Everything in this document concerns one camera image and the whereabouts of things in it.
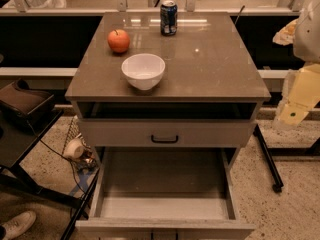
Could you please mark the black drawer handle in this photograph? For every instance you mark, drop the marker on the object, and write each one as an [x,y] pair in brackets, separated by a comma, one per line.
[157,140]

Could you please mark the grey cabinet with brown top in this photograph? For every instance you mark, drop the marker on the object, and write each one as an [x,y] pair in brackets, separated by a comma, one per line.
[209,74]

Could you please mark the brown padded box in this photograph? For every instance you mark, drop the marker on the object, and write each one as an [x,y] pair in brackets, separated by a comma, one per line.
[23,105]

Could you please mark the white bowl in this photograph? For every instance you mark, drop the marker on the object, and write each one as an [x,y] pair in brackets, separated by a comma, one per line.
[143,71]

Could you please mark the blue pepsi can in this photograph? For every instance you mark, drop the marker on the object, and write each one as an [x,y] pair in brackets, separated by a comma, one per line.
[168,17]

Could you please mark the black stand leg with caster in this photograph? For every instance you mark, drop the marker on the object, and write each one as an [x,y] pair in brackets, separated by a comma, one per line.
[278,184]

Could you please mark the white round device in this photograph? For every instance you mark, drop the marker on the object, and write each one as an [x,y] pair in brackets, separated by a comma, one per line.
[74,149]

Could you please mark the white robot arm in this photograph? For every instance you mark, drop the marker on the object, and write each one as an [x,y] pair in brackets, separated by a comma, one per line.
[304,35]

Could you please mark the red apple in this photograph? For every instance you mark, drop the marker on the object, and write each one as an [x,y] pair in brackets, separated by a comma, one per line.
[118,40]

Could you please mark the open middle drawer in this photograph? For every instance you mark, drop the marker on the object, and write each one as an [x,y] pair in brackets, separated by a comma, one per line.
[164,194]

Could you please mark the white sneaker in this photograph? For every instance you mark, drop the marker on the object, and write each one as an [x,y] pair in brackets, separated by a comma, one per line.
[17,226]

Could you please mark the black side table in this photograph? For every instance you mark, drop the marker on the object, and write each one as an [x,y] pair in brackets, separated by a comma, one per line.
[15,145]

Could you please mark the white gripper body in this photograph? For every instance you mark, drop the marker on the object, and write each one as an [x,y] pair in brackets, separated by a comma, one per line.
[307,34]

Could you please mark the closed upper drawer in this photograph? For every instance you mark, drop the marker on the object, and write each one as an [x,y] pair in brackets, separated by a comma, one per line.
[129,133]

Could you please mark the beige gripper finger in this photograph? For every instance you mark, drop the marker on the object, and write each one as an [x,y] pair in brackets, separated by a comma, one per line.
[290,114]

